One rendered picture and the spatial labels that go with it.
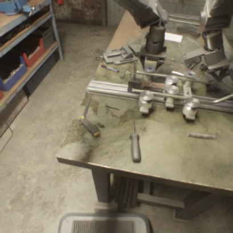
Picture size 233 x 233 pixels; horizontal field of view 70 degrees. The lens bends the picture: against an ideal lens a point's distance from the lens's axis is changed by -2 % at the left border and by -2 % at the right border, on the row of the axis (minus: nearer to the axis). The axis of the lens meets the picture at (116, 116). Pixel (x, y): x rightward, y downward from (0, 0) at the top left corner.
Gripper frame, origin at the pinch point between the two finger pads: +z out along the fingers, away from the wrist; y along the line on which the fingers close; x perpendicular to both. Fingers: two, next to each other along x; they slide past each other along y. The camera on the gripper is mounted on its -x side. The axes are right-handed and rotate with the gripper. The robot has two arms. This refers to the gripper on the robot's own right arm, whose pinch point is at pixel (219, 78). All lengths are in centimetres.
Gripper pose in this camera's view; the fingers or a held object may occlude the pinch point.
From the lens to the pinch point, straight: 79.1
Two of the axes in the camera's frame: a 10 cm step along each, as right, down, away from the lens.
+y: -1.9, 7.4, -6.5
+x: 8.6, -1.9, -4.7
